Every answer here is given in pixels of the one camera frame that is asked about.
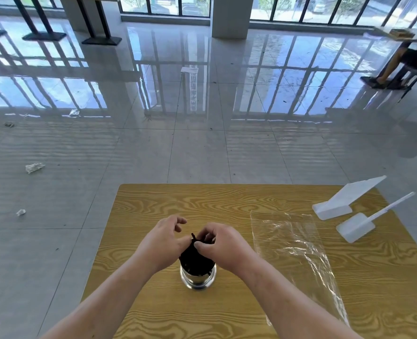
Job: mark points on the person's left hand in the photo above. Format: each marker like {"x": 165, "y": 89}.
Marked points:
{"x": 160, "y": 245}

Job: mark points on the person's right hand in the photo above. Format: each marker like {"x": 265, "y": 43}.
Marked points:
{"x": 229, "y": 248}

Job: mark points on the person's left thumb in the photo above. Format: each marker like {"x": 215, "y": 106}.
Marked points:
{"x": 184, "y": 244}

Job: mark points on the person's right thumb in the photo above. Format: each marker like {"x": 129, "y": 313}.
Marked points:
{"x": 202, "y": 247}

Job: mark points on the black plastic bag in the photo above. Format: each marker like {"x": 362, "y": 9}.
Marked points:
{"x": 194, "y": 261}

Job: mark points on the person's right forearm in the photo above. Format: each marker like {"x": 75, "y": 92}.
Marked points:
{"x": 293, "y": 303}

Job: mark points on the person's left forearm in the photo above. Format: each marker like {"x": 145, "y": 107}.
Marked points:
{"x": 99, "y": 303}

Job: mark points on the stainless steel cup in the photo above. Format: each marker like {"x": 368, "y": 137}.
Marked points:
{"x": 198, "y": 280}

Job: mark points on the clear plastic bag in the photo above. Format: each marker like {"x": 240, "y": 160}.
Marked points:
{"x": 293, "y": 257}

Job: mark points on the white plastic stand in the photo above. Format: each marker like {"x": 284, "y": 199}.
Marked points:
{"x": 346, "y": 197}

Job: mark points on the white plastic scoop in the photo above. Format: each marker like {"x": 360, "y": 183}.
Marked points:
{"x": 356, "y": 227}

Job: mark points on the crumpled white paper scrap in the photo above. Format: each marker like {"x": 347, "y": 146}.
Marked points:
{"x": 74, "y": 112}
{"x": 34, "y": 168}
{"x": 21, "y": 212}

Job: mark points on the flat white paper sheet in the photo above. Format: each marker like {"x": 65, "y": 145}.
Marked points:
{"x": 189, "y": 69}

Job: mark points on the white square pillar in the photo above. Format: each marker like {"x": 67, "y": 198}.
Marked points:
{"x": 231, "y": 15}

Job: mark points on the light wooden table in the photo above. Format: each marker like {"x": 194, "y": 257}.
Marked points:
{"x": 385, "y": 31}

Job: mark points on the brown box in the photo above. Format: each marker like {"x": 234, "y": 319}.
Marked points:
{"x": 403, "y": 31}

